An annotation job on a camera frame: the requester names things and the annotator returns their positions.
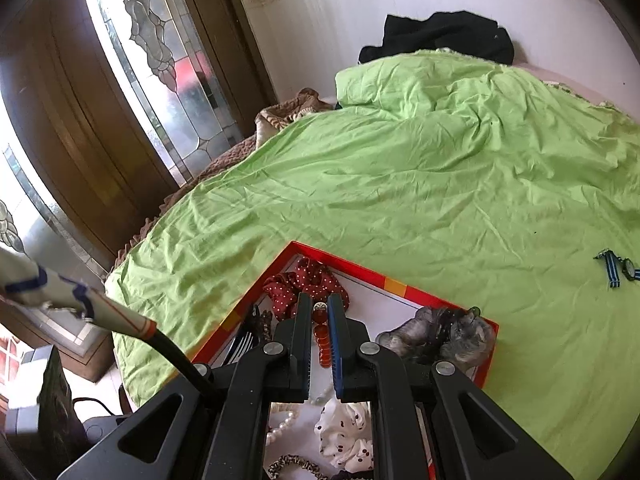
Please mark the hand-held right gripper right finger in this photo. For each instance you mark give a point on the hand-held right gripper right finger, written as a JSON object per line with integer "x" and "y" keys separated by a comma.
{"x": 336, "y": 345}

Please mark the black feather hair clip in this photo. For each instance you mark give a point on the black feather hair clip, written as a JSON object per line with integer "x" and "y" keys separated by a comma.
{"x": 262, "y": 322}

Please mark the white cherry print scrunchie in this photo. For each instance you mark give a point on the white cherry print scrunchie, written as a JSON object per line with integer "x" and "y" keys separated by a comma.
{"x": 345, "y": 430}

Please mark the black bag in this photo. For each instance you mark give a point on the black bag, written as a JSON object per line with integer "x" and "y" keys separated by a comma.
{"x": 55, "y": 400}

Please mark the striped brown pillow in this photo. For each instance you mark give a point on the striped brown pillow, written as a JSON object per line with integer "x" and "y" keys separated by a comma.
{"x": 295, "y": 105}

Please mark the black cloth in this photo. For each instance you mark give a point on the black cloth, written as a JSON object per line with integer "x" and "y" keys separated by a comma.
{"x": 450, "y": 32}

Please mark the brown fuzzy blanket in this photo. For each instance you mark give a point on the brown fuzzy blanket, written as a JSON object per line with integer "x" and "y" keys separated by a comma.
{"x": 220, "y": 160}

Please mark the leopard print scrunchie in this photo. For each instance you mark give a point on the leopard print scrunchie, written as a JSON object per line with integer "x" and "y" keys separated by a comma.
{"x": 295, "y": 460}

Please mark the green bed sheet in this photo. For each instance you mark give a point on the green bed sheet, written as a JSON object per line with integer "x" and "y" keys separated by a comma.
{"x": 400, "y": 185}

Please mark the grey sheer scrunchie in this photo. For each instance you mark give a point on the grey sheer scrunchie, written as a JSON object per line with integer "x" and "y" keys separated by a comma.
{"x": 440, "y": 335}

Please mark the stained glass window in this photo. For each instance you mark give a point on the stained glass window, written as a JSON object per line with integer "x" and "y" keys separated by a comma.
{"x": 150, "y": 35}
{"x": 30, "y": 220}

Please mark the red-bordered white box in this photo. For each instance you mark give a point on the red-bordered white box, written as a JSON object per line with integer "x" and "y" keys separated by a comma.
{"x": 380, "y": 305}

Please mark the wooden door frame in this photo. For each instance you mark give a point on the wooden door frame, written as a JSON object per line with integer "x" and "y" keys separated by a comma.
{"x": 75, "y": 110}

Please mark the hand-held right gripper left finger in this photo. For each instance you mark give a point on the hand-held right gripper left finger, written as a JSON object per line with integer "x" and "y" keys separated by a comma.
{"x": 302, "y": 340}

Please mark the red polka dot scrunchie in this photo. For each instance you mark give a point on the red polka dot scrunchie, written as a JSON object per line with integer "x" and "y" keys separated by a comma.
{"x": 310, "y": 280}

